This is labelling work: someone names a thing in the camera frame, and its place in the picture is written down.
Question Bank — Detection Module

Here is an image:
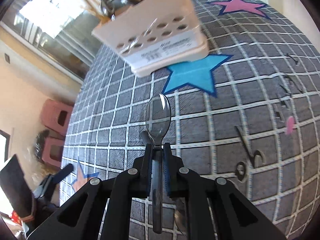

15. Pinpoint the pink plastic stool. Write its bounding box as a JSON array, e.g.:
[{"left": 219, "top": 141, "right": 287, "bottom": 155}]
[{"left": 40, "top": 99, "right": 73, "bottom": 168}]

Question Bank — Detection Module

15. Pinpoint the grey checkered tablecloth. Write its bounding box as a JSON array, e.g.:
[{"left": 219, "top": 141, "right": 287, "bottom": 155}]
[{"left": 60, "top": 0, "right": 319, "bottom": 239}]

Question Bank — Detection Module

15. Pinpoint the glass sliding door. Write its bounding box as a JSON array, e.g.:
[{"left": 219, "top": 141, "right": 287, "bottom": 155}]
[{"left": 1, "top": 0, "right": 101, "bottom": 82}]

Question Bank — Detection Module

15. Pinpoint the beige plastic utensil holder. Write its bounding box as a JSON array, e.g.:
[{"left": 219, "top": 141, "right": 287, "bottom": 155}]
[{"left": 92, "top": 0, "right": 209, "bottom": 77}]

